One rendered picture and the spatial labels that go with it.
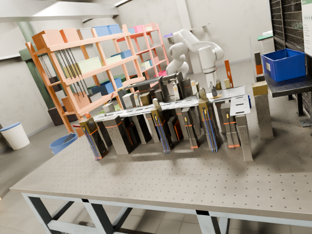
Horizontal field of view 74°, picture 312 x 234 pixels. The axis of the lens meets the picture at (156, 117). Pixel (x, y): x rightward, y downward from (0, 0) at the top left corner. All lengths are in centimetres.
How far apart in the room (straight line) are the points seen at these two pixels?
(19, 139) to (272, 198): 629
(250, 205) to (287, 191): 18
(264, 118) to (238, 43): 674
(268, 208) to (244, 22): 731
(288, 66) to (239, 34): 662
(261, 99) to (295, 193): 56
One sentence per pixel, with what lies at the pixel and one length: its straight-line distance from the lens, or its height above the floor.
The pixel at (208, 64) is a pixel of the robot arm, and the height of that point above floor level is 124.
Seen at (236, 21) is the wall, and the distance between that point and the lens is 804.
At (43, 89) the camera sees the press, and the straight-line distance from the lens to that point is 755.
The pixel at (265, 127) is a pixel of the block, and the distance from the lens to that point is 148.
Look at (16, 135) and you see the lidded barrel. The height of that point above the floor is 36.
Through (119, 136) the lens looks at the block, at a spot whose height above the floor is 87.
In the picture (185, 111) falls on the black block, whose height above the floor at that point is 99.
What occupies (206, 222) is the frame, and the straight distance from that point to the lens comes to 125.
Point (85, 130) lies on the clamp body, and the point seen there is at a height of 98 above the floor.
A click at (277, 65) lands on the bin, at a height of 113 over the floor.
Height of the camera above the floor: 146
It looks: 18 degrees down
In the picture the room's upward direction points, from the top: 18 degrees counter-clockwise
